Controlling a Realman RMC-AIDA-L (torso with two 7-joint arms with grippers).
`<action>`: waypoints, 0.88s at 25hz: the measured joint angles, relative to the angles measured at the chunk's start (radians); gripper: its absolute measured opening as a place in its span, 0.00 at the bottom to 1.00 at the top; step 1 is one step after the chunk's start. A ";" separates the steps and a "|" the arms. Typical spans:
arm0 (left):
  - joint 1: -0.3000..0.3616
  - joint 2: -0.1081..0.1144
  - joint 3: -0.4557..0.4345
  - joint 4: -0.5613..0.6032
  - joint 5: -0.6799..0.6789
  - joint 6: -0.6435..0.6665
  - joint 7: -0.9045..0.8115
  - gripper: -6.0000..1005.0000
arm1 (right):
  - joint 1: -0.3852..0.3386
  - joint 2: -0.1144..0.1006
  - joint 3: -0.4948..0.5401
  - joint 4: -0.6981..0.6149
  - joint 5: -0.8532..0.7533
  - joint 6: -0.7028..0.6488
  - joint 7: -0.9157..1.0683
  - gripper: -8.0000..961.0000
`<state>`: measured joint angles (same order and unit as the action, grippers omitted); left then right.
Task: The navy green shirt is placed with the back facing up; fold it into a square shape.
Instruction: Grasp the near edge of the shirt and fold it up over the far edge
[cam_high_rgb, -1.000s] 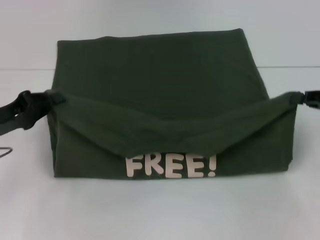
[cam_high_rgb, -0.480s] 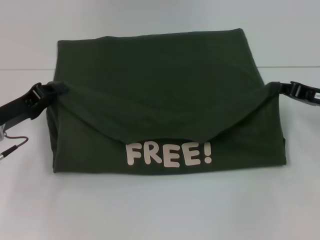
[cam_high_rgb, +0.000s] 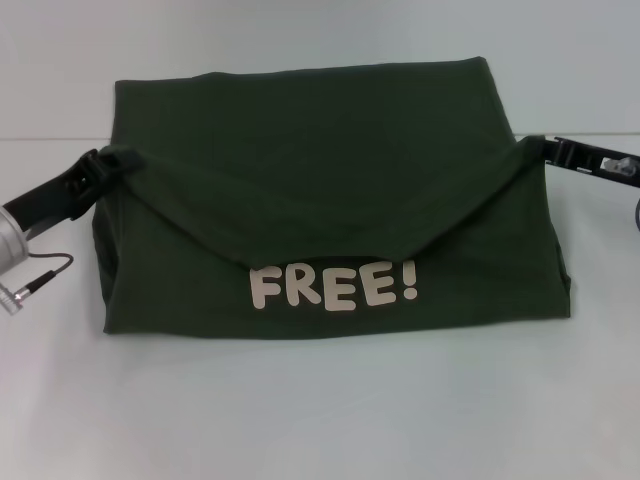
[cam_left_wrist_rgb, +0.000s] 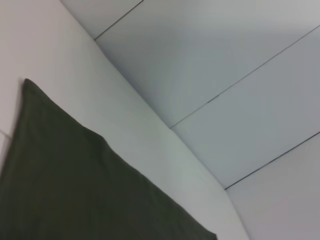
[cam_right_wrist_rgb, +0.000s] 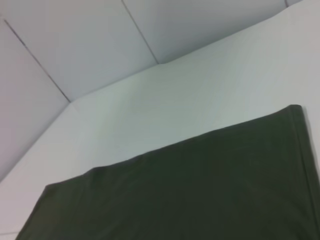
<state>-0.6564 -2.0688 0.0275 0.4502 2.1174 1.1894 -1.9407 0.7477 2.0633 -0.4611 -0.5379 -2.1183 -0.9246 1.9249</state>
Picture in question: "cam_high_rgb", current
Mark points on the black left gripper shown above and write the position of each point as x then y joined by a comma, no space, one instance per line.
55,195

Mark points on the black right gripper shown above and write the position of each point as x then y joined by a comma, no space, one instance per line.
595,162

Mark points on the dark green t-shirt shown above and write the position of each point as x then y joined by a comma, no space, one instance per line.
325,200

